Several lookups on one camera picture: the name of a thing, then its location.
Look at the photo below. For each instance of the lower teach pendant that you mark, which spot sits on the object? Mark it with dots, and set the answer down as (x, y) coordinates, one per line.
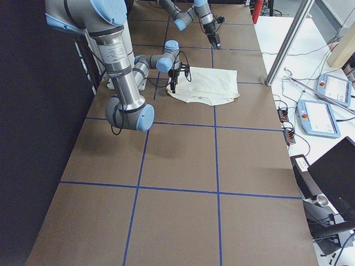
(317, 119)

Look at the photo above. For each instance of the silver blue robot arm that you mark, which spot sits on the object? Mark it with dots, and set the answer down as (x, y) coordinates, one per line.
(199, 11)
(104, 22)

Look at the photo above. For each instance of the metal rod with hook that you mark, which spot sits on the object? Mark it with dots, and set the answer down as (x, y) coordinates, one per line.
(323, 97)

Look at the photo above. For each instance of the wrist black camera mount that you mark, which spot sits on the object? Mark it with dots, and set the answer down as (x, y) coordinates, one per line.
(185, 68)
(219, 19)

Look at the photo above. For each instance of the black stand base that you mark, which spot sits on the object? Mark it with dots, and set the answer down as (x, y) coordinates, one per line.
(332, 233)

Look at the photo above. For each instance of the black laptop screen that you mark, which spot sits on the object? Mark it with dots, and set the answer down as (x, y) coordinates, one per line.
(334, 175)

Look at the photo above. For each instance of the upper teach pendant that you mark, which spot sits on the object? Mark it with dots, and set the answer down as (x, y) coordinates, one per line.
(335, 88)

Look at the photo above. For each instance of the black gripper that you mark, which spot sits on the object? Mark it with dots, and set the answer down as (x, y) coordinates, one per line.
(172, 75)
(209, 28)

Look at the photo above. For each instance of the teach pendant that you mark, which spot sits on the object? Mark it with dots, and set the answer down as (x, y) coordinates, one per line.
(335, 88)
(317, 119)

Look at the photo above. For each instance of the aluminium frame post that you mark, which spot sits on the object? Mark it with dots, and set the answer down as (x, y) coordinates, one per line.
(295, 27)

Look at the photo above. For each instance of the silver metal cup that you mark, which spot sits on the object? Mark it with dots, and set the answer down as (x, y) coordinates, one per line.
(321, 200)

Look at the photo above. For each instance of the lower orange black connector block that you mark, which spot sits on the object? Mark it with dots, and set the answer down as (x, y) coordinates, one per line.
(289, 136)

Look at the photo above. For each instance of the orange black connector block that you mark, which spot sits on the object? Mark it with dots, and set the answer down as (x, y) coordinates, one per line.
(283, 115)
(289, 136)

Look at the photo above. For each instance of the black box with white label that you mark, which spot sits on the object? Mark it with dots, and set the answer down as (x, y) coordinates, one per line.
(305, 182)

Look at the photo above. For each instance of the cream long-sleeve cat shirt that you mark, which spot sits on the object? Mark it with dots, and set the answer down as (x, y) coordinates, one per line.
(207, 86)

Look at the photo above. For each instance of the red cylinder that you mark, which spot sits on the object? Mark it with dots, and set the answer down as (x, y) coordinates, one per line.
(257, 10)

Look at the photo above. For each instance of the upper orange black connector block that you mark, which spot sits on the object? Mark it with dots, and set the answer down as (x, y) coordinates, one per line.
(283, 115)

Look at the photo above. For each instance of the white pedestal base plate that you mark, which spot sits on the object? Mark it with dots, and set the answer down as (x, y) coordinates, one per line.
(130, 78)

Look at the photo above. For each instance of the wooden beam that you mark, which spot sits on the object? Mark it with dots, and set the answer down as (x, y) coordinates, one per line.
(343, 51)

